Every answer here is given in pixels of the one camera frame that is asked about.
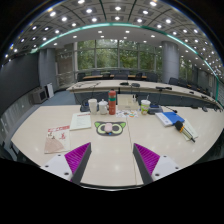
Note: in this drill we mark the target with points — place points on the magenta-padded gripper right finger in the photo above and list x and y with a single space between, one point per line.
164 165

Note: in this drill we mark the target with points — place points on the printed paper cup with straw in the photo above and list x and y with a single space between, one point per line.
145 108

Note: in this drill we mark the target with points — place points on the cat-face mouse pad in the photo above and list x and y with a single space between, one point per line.
118 129

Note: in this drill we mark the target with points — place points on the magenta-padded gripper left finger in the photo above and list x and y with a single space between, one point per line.
58 165

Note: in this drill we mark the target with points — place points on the blue and white book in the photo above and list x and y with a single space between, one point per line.
171 118

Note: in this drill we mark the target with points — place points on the white box appliance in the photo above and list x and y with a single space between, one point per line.
39 95

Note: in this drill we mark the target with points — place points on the white lidded mug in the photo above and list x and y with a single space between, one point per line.
103 108

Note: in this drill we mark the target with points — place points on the white paper sheet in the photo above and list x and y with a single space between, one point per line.
191 128

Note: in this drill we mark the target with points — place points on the group of round ceiling lights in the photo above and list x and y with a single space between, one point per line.
118 8

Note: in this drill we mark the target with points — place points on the group of dark office chairs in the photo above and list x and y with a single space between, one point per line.
151 77

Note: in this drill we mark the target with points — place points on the black conference microphone unit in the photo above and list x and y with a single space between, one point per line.
155 109
84 107

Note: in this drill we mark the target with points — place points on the white leaning board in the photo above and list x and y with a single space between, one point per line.
50 90

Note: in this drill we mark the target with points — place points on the white document with red header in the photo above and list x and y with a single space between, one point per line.
80 121

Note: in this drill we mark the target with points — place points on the handheld microphone with foam head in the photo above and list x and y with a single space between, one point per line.
179 125

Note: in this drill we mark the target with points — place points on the colourful sticker sheet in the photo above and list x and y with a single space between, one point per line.
126 113

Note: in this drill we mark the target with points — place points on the long curved conference desk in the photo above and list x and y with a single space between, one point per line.
146 86

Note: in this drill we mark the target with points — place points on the red bottle with green band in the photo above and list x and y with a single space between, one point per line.
112 104

